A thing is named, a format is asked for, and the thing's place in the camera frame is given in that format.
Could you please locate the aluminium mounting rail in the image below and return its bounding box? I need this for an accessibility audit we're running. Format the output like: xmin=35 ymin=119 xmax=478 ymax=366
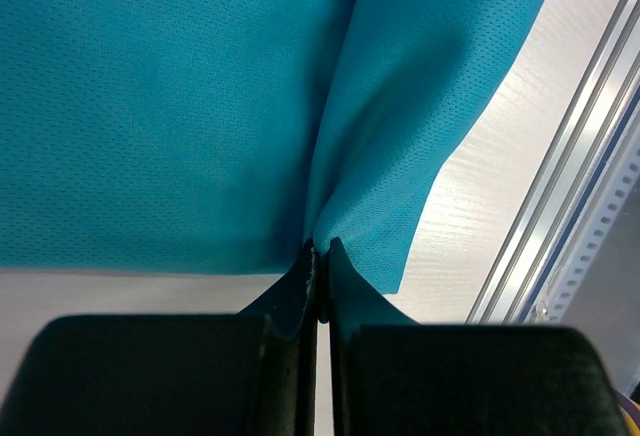
xmin=467 ymin=0 xmax=639 ymax=324

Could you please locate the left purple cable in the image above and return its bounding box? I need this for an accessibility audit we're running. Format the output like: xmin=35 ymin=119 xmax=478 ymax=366
xmin=617 ymin=393 xmax=640 ymax=436

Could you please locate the teal t-shirt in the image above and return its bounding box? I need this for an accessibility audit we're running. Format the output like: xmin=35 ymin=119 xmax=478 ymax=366
xmin=1 ymin=0 xmax=544 ymax=294

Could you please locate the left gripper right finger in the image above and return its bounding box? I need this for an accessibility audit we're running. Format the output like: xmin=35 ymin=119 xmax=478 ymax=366
xmin=325 ymin=240 xmax=628 ymax=435

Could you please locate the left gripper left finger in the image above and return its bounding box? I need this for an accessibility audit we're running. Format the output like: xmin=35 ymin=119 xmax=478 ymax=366
xmin=1 ymin=243 xmax=318 ymax=435

